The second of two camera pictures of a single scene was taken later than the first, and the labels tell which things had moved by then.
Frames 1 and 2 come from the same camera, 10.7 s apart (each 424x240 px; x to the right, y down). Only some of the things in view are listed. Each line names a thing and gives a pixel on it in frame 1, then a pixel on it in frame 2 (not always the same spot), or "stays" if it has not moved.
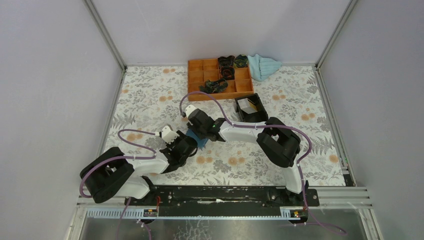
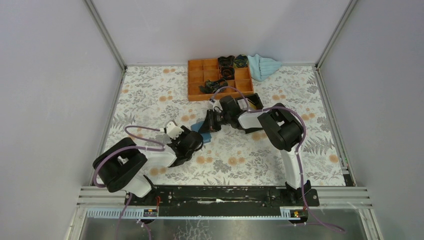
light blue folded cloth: (260, 68) stays
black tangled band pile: (214, 87) stays
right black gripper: (190, 124) -> (210, 125)
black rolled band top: (241, 61) stays
